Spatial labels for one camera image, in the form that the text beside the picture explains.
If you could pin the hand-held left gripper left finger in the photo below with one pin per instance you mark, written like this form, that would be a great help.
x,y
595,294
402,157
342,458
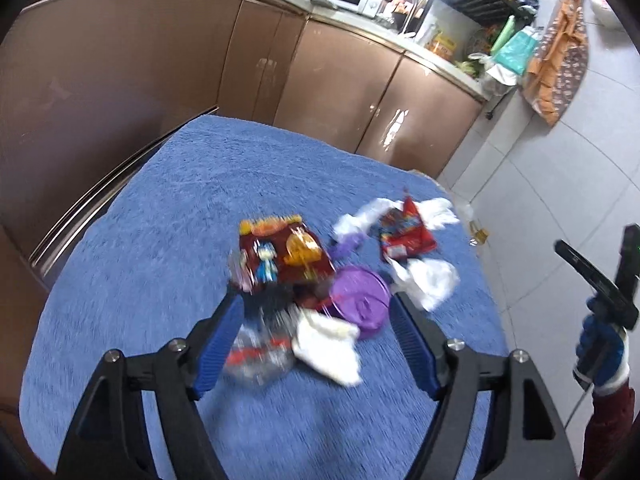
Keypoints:
x,y
222,340

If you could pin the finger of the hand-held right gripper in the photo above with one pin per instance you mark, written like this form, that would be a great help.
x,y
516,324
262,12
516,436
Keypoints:
x,y
595,280

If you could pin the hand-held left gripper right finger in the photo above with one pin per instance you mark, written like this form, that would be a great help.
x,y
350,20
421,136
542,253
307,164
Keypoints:
x,y
412,340

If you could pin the clear plastic wrapper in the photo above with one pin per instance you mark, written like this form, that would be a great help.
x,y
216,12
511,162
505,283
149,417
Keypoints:
x,y
255,360

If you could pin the purple plastic lid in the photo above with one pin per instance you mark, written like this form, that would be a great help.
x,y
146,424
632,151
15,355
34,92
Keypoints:
x,y
360,300

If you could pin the white tissue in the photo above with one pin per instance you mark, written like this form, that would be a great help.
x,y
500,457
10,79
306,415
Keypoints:
x,y
325,350
440,212
430,280

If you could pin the dark red cartoon snack bag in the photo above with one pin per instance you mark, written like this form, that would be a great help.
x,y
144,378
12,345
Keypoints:
x,y
295,255

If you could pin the person's right forearm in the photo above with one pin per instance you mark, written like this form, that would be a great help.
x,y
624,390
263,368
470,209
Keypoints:
x,y
612,430

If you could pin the person's right hand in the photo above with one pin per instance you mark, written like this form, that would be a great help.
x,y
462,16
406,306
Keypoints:
x,y
602,345

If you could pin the red snack packet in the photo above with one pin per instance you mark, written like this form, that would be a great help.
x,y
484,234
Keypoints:
x,y
405,237

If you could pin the small purple wrapper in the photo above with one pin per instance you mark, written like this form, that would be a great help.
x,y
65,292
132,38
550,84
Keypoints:
x,y
345,246

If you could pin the white thin plastic bag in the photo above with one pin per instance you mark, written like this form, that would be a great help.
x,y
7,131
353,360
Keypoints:
x,y
362,217

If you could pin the blue fluffy blanket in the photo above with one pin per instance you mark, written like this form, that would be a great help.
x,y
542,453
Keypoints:
x,y
175,210

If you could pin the orange patterned apron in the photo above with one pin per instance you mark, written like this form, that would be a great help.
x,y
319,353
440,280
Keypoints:
x,y
562,55

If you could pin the teal plastic bag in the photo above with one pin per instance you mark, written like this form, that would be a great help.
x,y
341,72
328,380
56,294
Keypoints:
x,y
515,52

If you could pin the green cutting board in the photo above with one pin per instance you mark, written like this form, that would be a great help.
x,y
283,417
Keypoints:
x,y
502,35

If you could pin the brown kitchen cabinet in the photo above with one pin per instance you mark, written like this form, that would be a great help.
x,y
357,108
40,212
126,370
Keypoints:
x,y
150,85

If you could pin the yellow jar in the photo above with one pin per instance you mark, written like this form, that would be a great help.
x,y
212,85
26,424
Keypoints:
x,y
444,46

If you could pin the metal kitchen faucet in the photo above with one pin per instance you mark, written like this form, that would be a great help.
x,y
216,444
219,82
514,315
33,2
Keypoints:
x,y
407,5

